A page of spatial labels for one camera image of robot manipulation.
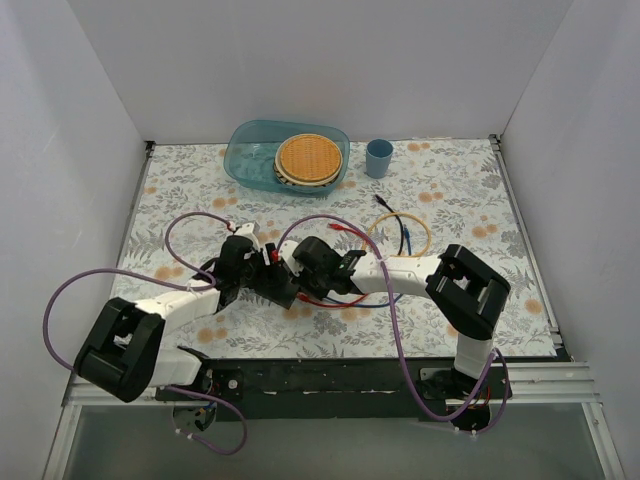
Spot red ethernet cable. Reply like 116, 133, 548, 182
297, 222, 377, 308

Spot black network switch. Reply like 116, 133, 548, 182
253, 265, 299, 309

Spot black ethernet cable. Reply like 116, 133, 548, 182
374, 194, 407, 256

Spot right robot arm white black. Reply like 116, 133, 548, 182
279, 237, 511, 398

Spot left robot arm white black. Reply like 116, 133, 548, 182
74, 235, 278, 403

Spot floral table mat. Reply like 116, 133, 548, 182
114, 139, 556, 358

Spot woven wicker round plate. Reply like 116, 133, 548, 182
274, 134, 344, 188

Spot teal plastic tub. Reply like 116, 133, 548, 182
224, 120, 350, 197

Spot blue plastic cup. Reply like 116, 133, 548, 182
365, 139, 394, 179

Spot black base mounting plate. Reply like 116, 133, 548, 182
187, 358, 507, 421

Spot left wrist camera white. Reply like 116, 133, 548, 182
233, 222, 260, 250

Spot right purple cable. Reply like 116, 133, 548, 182
279, 214, 511, 422

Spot purple cable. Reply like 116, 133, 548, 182
42, 212, 248, 455
279, 214, 511, 422

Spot yellow ethernet cable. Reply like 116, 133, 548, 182
366, 211, 433, 259

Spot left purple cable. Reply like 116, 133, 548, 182
42, 212, 248, 455

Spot aluminium frame rail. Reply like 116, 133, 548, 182
63, 362, 601, 406

